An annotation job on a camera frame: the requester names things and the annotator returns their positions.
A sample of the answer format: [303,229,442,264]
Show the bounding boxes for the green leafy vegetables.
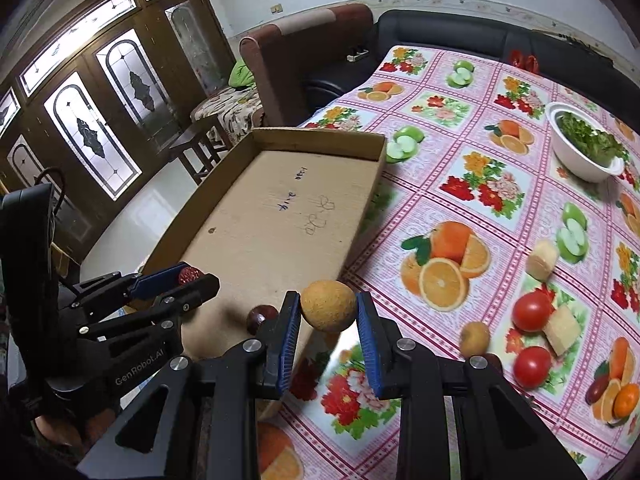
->
[557,111,625,166]

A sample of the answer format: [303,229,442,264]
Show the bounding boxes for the black leather sofa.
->
[305,9,640,116]

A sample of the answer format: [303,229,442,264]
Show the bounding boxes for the brown armchair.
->
[190,3,375,146]

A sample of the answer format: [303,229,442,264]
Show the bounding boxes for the pale yellow sugarcane piece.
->
[542,305,583,356]
[525,239,560,282]

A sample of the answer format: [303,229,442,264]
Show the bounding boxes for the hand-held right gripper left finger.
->
[75,290,303,480]

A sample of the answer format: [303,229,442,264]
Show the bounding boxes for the green cushion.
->
[228,57,258,88]

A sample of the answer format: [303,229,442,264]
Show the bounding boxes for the floral fruit print tablecloth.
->
[260,45,640,480]

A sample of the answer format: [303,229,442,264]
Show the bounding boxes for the white bowl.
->
[546,101,626,184]

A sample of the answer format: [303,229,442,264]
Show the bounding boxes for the person's left hand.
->
[31,407,121,453]

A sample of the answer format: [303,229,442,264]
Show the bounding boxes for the floral seat cover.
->
[190,85,265,146]

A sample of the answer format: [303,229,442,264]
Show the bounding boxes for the black cable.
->
[32,166,68,246]

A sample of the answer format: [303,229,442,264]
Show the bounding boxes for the wooden door with glass panels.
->
[0,0,236,266]

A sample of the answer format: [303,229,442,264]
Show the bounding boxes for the red plastic item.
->
[509,50,540,73]

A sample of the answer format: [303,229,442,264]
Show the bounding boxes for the wooden stool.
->
[167,115,236,186]

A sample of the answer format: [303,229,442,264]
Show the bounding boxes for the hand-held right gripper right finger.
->
[355,291,588,480]

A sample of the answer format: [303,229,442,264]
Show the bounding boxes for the red tomato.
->
[514,346,552,388]
[512,291,555,332]

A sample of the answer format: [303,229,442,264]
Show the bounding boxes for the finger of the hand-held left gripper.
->
[57,261,187,313]
[75,274,221,341]

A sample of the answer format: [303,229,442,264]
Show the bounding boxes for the cardboard tray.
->
[120,127,388,421]

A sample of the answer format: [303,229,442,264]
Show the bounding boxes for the small orange mandarin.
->
[612,382,640,420]

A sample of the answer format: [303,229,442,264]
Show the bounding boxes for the tan longan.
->
[459,321,492,358]
[300,280,358,333]

